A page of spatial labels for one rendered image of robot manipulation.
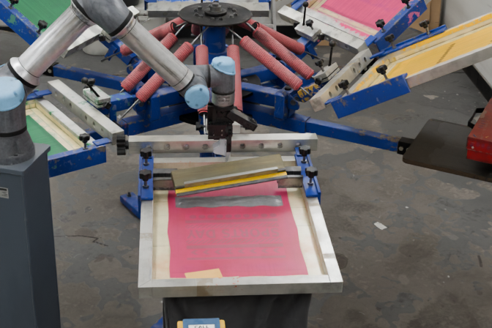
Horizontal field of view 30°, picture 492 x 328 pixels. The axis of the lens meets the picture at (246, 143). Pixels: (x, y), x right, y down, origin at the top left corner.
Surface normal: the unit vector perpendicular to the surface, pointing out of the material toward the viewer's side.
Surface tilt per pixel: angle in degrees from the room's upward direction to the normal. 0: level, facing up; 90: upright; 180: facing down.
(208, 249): 0
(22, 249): 90
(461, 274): 0
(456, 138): 0
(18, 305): 90
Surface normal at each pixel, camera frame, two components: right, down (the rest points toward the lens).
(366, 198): 0.03, -0.90
